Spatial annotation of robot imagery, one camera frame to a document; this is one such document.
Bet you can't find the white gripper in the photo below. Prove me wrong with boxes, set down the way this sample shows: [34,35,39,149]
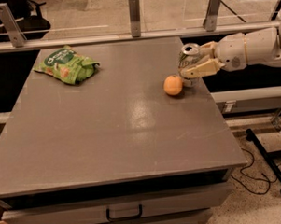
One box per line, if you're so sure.
[180,33,246,79]

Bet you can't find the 7up soda can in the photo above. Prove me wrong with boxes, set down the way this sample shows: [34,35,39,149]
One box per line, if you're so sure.
[178,43,201,88]

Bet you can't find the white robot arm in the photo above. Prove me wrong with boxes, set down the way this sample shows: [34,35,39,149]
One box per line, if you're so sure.
[178,22,281,80]

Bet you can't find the orange fruit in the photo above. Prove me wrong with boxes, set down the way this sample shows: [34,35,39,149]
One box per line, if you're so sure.
[163,75,182,96]

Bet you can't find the dark desk in background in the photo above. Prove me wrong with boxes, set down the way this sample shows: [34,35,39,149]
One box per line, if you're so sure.
[220,0,281,23]

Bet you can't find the black floor stand leg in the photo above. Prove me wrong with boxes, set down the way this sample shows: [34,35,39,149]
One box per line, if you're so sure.
[246,129,281,194]

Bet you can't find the green chip bag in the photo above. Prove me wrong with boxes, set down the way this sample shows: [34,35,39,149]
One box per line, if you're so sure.
[33,46,99,85]

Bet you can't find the black office chair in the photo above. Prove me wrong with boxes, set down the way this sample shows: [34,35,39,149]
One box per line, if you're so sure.
[0,0,50,42]

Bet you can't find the right metal rail bracket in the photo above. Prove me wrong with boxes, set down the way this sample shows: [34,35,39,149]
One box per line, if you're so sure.
[203,0,221,32]

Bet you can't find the metal rail bracket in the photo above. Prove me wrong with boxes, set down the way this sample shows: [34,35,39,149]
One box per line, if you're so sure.
[128,0,141,37]
[0,3,27,48]
[203,0,221,32]

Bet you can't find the middle metal rail bracket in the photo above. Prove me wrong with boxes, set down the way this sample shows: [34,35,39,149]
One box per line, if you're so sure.
[128,0,141,37]

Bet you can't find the black cable on floor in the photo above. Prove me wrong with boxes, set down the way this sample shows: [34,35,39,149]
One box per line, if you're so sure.
[229,146,281,198]

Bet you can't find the grey drawer with black handle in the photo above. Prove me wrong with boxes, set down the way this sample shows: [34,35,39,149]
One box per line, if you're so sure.
[2,182,232,224]

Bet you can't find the left metal rail bracket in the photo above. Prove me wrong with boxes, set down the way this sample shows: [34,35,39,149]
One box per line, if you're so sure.
[0,3,27,48]

